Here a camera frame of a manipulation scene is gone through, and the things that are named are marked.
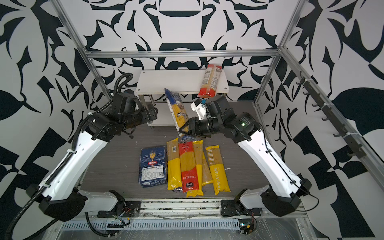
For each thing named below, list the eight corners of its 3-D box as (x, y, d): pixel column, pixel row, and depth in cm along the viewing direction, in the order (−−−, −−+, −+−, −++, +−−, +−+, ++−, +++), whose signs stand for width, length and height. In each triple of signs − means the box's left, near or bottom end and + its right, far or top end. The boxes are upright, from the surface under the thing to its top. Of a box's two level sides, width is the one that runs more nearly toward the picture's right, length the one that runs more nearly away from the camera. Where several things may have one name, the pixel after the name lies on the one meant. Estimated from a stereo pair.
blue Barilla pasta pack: (141, 188, 82) (137, 185, 76) (143, 153, 95) (140, 147, 89) (167, 185, 83) (165, 181, 77) (166, 150, 96) (164, 144, 91)
